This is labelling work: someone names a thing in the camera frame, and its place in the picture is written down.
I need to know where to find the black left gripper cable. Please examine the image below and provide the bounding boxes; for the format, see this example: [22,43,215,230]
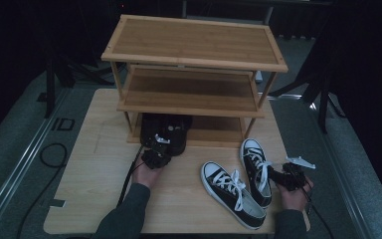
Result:
[116,145,145,207]

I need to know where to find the black stand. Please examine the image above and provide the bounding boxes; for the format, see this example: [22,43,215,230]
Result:
[270,43,347,134]
[36,53,113,120]

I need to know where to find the black floor cable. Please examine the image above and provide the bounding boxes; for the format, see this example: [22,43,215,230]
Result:
[16,142,69,239]

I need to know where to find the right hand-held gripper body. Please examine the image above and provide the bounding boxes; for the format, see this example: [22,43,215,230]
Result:
[276,155,317,192]

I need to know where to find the person's left hand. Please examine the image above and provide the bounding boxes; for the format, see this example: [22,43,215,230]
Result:
[131,156,164,190]

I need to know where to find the bamboo shoe rack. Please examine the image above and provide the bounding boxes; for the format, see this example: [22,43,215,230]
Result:
[100,14,289,149]

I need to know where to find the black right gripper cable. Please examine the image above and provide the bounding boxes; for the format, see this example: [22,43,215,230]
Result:
[299,185,336,239]

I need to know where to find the black mesh shoe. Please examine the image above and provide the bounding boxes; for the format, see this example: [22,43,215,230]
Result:
[139,114,167,147]
[163,114,193,157]

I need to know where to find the person's right hand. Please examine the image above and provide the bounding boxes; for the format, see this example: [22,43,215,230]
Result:
[276,178,314,211]

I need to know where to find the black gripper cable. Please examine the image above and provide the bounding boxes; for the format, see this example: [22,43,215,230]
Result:
[116,145,145,207]
[299,185,336,239]

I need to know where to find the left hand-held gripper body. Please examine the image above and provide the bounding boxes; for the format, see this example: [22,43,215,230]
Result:
[141,132,173,170]

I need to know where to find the black canvas sneaker white laces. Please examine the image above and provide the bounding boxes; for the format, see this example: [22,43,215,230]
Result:
[200,161,267,231]
[239,137,274,209]

